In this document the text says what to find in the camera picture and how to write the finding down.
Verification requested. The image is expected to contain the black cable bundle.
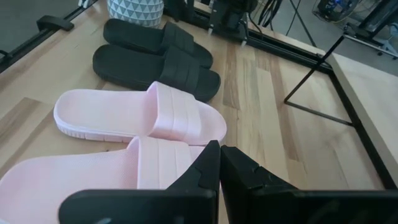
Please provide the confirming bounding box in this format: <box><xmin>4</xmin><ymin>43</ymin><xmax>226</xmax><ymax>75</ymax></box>
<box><xmin>257</xmin><ymin>0</ymin><xmax>284</xmax><ymax>28</ymax></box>

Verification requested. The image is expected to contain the white triangle-patterned plant pot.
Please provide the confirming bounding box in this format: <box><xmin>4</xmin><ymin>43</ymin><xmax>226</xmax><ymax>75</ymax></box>
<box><xmin>106</xmin><ymin>0</ymin><xmax>165</xmax><ymax>28</ymax></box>

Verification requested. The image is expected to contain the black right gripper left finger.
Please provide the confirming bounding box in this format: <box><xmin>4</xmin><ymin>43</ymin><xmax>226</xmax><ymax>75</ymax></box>
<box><xmin>58</xmin><ymin>139</ymin><xmax>221</xmax><ymax>224</ymax></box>

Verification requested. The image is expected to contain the black metal equipment cart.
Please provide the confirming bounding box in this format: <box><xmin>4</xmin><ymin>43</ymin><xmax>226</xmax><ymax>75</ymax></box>
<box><xmin>312</xmin><ymin>0</ymin><xmax>398</xmax><ymax>60</ymax></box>

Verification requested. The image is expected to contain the black metal wood-top shoe shelf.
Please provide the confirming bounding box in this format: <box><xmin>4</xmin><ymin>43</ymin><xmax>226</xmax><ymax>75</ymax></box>
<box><xmin>284</xmin><ymin>35</ymin><xmax>398</xmax><ymax>190</ymax></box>

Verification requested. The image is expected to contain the black rubber slide sandal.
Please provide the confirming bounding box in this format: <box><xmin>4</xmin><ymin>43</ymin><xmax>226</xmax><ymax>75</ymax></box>
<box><xmin>92</xmin><ymin>44</ymin><xmax>221</xmax><ymax>103</ymax></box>
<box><xmin>103</xmin><ymin>18</ymin><xmax>214</xmax><ymax>69</ymax></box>

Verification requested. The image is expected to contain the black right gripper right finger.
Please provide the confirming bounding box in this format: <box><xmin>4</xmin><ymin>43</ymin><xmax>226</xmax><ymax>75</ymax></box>
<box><xmin>220</xmin><ymin>144</ymin><xmax>398</xmax><ymax>224</ymax></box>

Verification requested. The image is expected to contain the pink rubber slide sandal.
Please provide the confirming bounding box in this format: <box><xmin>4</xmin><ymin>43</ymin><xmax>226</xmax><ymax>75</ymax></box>
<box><xmin>53</xmin><ymin>81</ymin><xmax>228</xmax><ymax>146</ymax></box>
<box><xmin>0</xmin><ymin>136</ymin><xmax>206</xmax><ymax>224</ymax></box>

